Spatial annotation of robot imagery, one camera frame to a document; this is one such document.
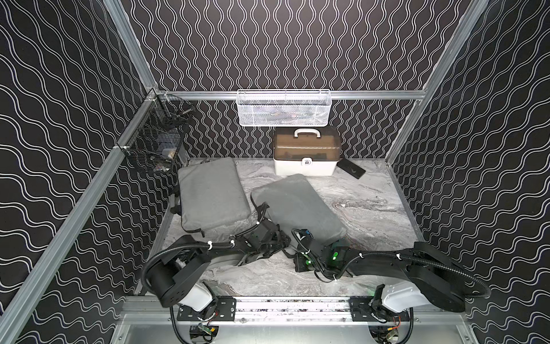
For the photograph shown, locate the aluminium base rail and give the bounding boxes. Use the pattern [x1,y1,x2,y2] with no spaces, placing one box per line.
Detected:
[122,294,467,325]

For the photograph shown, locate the white mesh wall basket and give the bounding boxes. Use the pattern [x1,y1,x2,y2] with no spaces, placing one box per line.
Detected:
[236,89,332,127]

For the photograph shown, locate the black flat pouch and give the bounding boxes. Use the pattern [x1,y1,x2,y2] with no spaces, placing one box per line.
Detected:
[337,158,366,179]

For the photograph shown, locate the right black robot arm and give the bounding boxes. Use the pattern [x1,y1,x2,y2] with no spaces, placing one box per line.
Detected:
[291,229,491,317]

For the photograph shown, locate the brown lid storage box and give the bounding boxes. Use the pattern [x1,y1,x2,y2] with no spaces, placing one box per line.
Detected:
[273,126,342,176]

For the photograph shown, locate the grey laptop bag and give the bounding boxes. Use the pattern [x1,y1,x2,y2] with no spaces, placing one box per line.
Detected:
[252,174,347,246]
[178,158,251,234]

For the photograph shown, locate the black wire wall basket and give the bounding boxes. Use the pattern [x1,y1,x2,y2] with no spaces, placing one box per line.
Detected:
[122,95,196,175]

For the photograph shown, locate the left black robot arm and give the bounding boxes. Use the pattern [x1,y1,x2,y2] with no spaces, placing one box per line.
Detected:
[140,219,291,315]

